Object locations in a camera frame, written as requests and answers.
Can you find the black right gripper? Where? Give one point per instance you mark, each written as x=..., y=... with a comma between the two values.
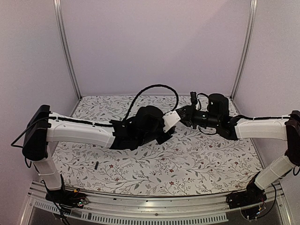
x=191, y=116

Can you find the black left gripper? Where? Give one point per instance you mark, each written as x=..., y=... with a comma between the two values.
x=171, y=131

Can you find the clear battery compartment cover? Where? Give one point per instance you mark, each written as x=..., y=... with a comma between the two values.
x=126, y=162

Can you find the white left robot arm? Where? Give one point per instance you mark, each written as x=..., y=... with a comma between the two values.
x=45, y=127

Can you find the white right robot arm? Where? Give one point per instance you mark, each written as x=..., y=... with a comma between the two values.
x=285, y=128

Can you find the floral patterned table mat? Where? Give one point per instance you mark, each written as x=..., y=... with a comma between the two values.
x=192, y=162

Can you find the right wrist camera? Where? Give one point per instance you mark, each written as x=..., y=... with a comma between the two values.
x=194, y=100

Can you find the aluminium front rail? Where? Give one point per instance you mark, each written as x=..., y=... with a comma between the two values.
x=117, y=209

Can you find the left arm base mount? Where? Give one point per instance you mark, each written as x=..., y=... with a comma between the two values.
x=66, y=198

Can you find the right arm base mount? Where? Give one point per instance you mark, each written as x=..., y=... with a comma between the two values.
x=253, y=200

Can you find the right aluminium frame post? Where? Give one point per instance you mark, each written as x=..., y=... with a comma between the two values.
x=245, y=49

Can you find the aluminium frame post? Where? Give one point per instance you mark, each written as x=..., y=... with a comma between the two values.
x=245, y=49
x=65, y=47

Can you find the left aluminium frame post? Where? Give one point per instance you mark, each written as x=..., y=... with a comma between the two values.
x=65, y=47

